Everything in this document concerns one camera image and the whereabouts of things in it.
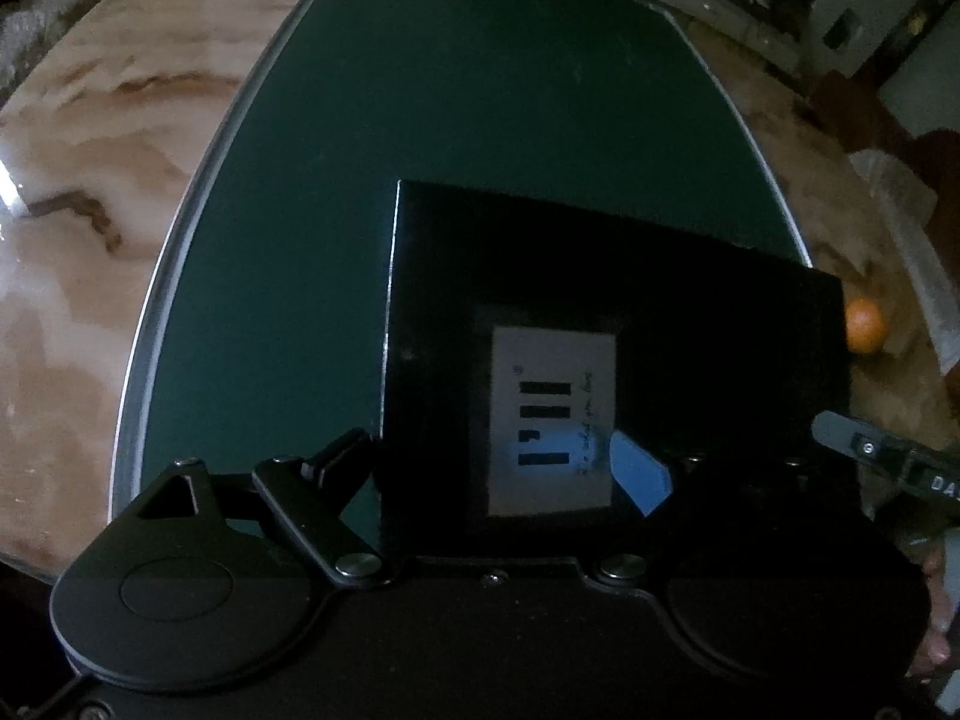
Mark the person's hand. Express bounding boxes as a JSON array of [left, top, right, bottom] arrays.
[[908, 541, 955, 681]]

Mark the orange fruit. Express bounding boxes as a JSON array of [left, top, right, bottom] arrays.
[[844, 298, 889, 356]]

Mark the black box lid with label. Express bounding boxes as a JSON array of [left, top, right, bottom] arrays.
[[377, 181, 851, 561]]

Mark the dark green desk mat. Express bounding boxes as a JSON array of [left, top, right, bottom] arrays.
[[109, 0, 809, 512]]

